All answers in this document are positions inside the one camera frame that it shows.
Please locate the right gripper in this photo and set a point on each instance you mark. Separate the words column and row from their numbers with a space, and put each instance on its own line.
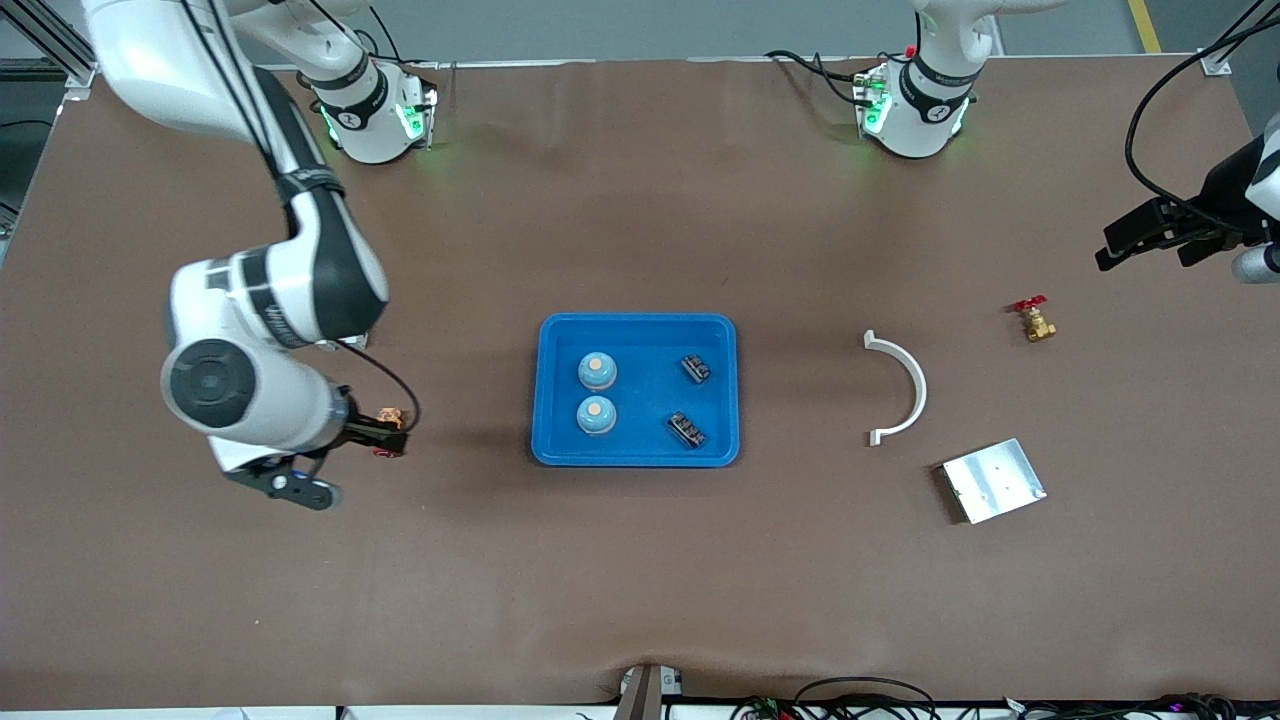
column 362, row 431

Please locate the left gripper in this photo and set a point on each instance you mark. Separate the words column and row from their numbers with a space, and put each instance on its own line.
column 1222, row 189

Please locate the blue desk bell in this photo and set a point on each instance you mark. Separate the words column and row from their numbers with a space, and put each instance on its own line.
column 597, row 370
column 595, row 415

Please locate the dark brown electrolytic capacitor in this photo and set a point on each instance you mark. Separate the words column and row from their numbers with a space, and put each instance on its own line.
column 696, row 368
column 687, row 429

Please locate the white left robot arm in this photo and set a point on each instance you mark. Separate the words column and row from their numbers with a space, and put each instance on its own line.
column 925, row 110

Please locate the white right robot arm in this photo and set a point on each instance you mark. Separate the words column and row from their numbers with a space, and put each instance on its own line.
column 150, row 60

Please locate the blue plastic tray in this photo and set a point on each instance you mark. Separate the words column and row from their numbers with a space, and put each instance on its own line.
column 640, row 400

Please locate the red yellow emergency stop button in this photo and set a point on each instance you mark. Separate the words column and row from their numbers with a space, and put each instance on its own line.
column 390, row 413

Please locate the white circuit breaker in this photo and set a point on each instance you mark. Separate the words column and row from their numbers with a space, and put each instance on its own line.
column 358, row 343

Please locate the square aluminium plate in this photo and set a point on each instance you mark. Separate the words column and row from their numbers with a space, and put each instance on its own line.
column 995, row 480

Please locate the white semicircular pipe clamp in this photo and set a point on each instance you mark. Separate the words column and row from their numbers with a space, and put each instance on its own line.
column 921, row 400

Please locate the brown table mat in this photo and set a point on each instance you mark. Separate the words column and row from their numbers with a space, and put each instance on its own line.
column 640, row 580

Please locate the aluminium frame post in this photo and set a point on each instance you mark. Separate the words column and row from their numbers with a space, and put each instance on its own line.
column 1215, row 62
column 70, row 60

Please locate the grey table edge bracket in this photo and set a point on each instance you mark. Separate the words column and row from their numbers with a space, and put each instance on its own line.
column 640, row 700

